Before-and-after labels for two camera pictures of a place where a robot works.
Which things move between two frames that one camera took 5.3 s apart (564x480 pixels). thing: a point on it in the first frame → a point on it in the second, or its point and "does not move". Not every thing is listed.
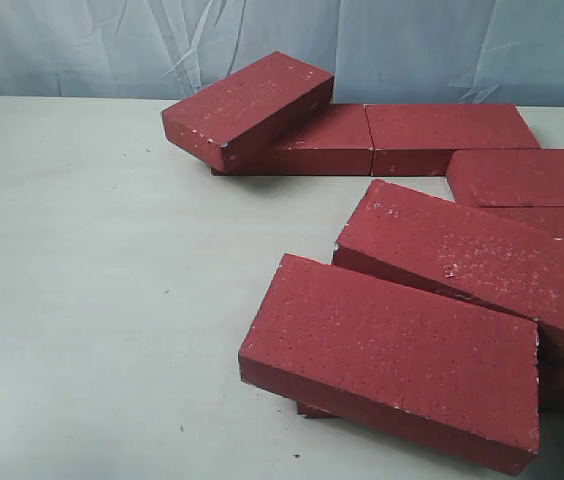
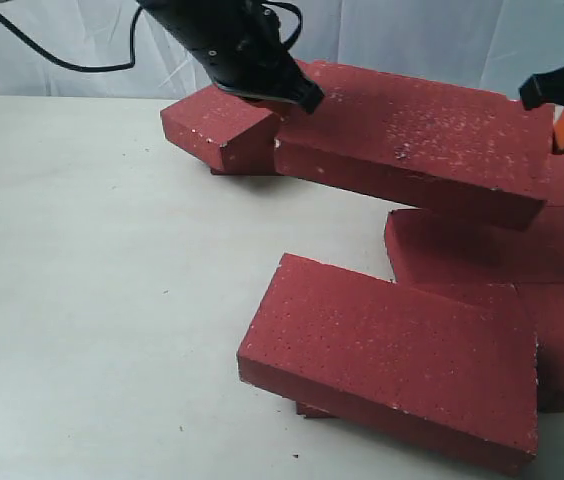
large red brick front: [459, 375] does not move
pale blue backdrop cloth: [537, 53] does not move
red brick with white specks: [533, 272] → [444, 148]
